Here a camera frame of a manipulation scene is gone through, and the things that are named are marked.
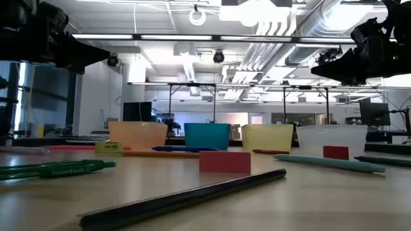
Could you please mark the teal plastic bin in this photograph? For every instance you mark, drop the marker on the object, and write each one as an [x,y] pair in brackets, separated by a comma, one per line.
[207,136]

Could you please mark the dark blue pen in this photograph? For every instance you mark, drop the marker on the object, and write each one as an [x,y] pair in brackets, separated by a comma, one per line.
[180,149]

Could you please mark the orange pencil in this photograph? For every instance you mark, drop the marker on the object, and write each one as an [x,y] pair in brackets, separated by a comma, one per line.
[160,154]

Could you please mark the black pencil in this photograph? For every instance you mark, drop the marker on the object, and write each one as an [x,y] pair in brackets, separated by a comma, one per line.
[192,197]

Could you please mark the silver ventilation duct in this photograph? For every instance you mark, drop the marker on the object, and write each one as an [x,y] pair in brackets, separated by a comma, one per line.
[321,19]

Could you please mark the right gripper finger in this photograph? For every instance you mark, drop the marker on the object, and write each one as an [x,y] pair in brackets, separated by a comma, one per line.
[340,67]
[348,80]

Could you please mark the clear plastic bin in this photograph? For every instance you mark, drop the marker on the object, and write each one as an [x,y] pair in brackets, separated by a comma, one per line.
[330,136]

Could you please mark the black right table frame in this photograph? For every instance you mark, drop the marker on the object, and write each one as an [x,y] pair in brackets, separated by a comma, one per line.
[388,147]

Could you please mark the teal pen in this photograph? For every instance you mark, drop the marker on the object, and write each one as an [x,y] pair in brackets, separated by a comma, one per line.
[330,163]

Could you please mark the distant ceiling light strip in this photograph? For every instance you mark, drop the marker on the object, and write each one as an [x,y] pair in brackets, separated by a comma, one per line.
[147,83]

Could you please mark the black metal stand frame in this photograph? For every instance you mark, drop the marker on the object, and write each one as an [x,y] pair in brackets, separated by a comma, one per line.
[214,106]
[284,106]

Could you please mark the pink pencil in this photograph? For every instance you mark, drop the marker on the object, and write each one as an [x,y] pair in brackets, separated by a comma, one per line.
[74,147]

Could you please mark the black left table frame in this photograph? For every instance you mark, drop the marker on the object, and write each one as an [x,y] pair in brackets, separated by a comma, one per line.
[38,142]

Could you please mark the yellow plastic bin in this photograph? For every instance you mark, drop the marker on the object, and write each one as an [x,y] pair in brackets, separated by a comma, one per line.
[266,137]

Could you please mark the orange plastic bin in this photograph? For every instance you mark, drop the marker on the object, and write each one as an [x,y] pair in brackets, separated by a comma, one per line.
[138,134]

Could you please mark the long LED light bar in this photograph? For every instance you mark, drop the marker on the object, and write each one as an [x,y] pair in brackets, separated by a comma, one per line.
[176,37]

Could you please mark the black background robot arm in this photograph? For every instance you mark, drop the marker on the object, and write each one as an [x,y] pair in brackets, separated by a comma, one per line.
[171,124]

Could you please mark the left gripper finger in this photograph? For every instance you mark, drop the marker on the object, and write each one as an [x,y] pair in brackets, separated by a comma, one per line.
[83,53]
[78,68]

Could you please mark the black computer monitor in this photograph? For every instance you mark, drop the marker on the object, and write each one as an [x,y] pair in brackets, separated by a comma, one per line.
[137,111]
[374,114]

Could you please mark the pink rectangular eraser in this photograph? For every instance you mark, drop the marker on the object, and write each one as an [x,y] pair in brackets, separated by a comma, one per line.
[224,162]

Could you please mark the cardboard box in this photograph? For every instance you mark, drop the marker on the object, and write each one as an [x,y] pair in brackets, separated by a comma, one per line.
[236,131]

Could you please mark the dark red eraser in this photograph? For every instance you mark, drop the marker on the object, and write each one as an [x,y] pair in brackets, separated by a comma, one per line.
[335,152]

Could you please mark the yellow container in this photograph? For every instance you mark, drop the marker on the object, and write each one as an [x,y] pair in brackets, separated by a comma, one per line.
[39,131]

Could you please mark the black table frame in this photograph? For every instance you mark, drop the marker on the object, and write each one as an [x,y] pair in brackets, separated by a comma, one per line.
[388,147]
[38,142]

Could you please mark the green pen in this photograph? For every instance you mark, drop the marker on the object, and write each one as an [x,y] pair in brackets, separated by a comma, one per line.
[70,170]

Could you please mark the black ceiling spotlight cluster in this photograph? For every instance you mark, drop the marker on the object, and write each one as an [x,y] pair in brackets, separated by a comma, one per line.
[327,56]

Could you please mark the yellow-green eraser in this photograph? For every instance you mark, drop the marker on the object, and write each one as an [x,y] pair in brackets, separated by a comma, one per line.
[108,147]

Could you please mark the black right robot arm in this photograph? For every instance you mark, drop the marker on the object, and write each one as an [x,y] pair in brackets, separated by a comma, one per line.
[401,32]

